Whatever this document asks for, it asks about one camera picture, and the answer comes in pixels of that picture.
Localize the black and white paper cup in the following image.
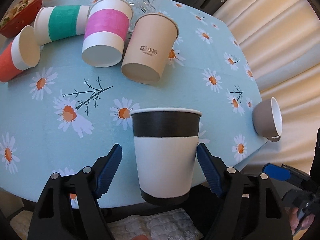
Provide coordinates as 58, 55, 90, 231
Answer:
131, 107, 202, 206

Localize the red-banded paper cup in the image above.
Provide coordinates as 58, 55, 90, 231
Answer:
0, 25, 41, 83

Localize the beige paper cup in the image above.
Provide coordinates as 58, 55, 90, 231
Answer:
121, 13, 179, 85

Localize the green-banded paper cup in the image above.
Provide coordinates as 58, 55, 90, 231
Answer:
34, 5, 90, 46

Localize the pink-banded paper cup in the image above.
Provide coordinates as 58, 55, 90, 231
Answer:
81, 0, 133, 67

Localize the clear glass cup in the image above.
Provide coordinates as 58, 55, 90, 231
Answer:
126, 0, 162, 40

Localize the person's right hand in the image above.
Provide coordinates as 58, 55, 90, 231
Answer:
287, 205, 316, 234

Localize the grey ceramic mug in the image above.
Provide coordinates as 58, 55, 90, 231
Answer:
253, 97, 283, 142

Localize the daisy-print blue tablecloth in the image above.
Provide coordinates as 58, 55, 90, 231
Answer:
1, 0, 266, 208

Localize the cream curtain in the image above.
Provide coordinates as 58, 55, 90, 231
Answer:
215, 0, 319, 174

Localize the red bowl of snacks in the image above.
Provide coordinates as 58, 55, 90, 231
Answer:
1, 0, 43, 38

